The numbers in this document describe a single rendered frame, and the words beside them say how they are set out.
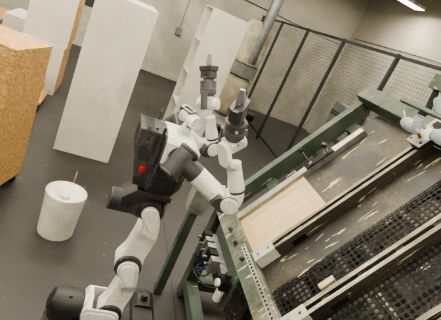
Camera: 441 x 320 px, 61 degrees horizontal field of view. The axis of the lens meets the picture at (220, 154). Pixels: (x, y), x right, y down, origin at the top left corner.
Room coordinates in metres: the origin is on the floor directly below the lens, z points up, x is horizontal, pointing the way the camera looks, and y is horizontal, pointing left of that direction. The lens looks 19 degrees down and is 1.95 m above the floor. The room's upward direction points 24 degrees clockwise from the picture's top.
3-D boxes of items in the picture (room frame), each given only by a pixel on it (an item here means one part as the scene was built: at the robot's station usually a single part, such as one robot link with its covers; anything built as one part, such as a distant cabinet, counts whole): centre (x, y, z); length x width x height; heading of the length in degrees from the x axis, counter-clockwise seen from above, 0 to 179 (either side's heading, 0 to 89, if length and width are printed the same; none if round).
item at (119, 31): (4.16, 1.59, 0.88); 0.90 x 0.60 x 1.75; 21
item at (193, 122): (1.67, 0.19, 1.48); 0.10 x 0.07 x 0.09; 50
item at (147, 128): (1.66, 0.26, 1.28); 0.34 x 0.30 x 0.36; 21
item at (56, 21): (5.40, 3.02, 1.08); 0.80 x 0.58 x 0.72; 21
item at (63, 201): (2.43, 0.95, 0.24); 0.32 x 0.30 x 0.47; 21
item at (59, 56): (5.37, 3.03, 0.36); 0.80 x 0.58 x 0.72; 21
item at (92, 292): (1.65, 0.27, 0.28); 0.21 x 0.20 x 0.13; 111
